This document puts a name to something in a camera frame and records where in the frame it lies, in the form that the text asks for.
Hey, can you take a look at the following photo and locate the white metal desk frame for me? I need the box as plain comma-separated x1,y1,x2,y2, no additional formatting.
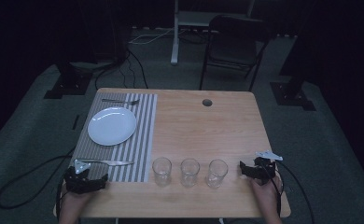
170,0,257,66

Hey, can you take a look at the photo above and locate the grey striped placemat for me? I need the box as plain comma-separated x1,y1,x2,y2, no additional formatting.
69,91,159,184

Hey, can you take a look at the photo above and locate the black folding chair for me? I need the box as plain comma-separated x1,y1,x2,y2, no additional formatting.
198,14,272,92

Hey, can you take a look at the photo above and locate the white floor cable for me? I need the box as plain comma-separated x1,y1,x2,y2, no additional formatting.
128,27,175,45

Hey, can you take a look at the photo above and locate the black floor cable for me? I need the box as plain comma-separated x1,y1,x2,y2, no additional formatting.
93,49,149,91

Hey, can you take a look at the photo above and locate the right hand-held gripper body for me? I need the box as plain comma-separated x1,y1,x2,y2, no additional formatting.
252,150,284,185

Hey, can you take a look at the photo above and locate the black stand with base plate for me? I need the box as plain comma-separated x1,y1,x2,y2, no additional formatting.
43,60,94,100
269,0,317,112

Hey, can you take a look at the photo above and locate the person's right hand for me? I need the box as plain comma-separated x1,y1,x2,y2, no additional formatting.
250,175,283,217

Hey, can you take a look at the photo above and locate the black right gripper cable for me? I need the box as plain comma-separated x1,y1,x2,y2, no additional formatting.
262,160,316,224

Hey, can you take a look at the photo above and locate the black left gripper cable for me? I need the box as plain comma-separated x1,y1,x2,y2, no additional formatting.
0,148,76,222

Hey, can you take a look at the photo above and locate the clear drinking glass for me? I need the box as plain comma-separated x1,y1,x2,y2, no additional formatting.
180,158,201,189
151,156,173,188
205,159,229,189

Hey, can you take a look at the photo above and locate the silver table knife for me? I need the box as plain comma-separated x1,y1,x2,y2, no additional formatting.
77,159,135,167

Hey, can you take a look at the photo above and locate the silver fork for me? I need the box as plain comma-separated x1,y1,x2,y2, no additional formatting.
101,98,141,106

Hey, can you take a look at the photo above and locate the small black floor strip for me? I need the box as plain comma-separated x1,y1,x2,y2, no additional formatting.
71,114,81,131

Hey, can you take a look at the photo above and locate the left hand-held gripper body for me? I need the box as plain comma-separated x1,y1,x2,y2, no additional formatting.
64,159,94,195

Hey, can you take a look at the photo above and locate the white round plate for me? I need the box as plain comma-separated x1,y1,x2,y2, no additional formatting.
87,106,138,147

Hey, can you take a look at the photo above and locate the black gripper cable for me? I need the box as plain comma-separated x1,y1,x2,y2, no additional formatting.
262,160,316,224
0,148,76,222

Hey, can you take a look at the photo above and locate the person's left hand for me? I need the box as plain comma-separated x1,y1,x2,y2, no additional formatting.
59,185,94,216

